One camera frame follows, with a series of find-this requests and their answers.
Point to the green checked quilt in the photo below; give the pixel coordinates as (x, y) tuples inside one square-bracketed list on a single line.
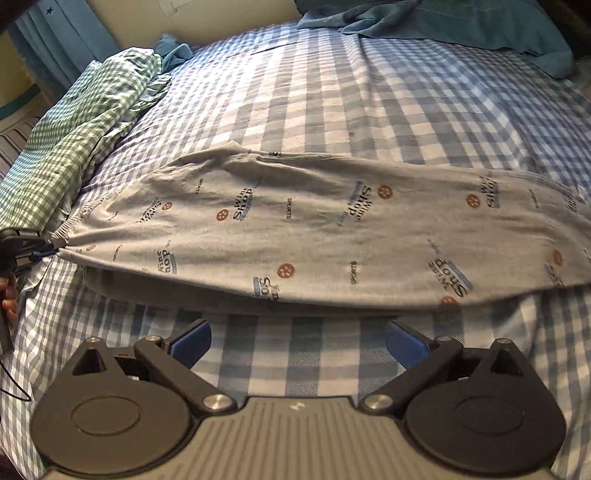
[(87, 124)]

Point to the blue fleece blanket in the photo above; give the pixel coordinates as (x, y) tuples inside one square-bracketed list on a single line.
[(452, 23)]

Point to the grey printed pants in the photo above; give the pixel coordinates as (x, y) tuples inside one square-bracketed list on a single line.
[(323, 230)]

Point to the person's left hand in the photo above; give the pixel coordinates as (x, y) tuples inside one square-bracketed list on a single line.
[(8, 302)]

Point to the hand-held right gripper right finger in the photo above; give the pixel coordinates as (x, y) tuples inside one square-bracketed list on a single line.
[(406, 344)]

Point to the small blue cloth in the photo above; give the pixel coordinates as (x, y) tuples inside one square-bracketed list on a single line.
[(174, 50)]

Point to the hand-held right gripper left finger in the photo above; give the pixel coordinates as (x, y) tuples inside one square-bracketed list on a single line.
[(191, 342)]

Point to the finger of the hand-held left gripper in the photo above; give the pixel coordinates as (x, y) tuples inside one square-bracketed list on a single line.
[(48, 241), (40, 254)]

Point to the striped headboard with teal trim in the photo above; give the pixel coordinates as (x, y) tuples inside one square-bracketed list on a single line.
[(16, 138)]

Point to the blue star curtain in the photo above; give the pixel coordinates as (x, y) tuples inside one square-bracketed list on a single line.
[(51, 41)]

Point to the blue checked bed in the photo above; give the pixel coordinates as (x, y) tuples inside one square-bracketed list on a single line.
[(351, 101)]

